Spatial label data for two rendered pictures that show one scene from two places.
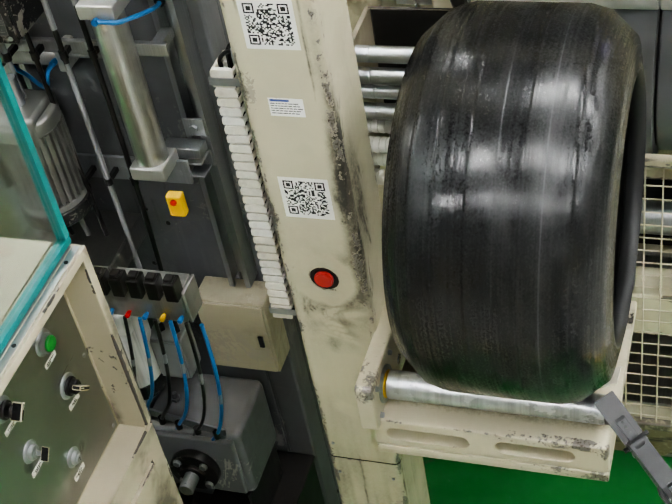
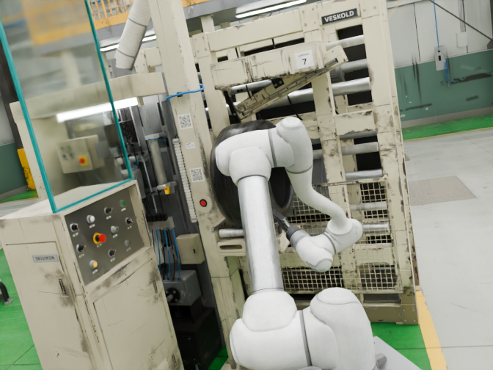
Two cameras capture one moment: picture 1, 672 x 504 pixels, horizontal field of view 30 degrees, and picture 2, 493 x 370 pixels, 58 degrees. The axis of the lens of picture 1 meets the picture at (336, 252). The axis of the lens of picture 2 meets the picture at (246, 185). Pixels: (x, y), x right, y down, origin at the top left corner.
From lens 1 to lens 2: 124 cm
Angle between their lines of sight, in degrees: 30
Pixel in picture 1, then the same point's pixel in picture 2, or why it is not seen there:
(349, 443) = (215, 270)
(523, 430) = not seen: hidden behind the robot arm
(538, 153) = not seen: hidden behind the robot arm
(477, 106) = (232, 131)
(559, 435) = not seen: hidden behind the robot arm
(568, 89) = (254, 125)
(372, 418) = (214, 240)
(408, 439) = (226, 249)
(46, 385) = (121, 215)
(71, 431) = (127, 235)
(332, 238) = (204, 187)
